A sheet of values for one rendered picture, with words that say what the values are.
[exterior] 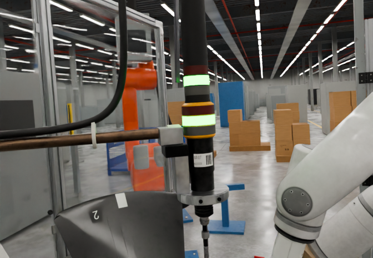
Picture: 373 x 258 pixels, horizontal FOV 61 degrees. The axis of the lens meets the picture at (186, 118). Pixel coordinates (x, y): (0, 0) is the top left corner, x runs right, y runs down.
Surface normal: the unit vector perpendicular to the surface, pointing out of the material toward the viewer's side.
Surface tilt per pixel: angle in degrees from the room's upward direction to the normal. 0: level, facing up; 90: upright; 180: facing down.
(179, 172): 90
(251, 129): 90
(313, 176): 77
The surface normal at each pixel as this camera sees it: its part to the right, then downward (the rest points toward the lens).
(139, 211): 0.18, -0.80
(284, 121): -0.18, 0.06
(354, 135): 0.03, -0.58
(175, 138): 0.20, 0.04
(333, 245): -0.64, -0.07
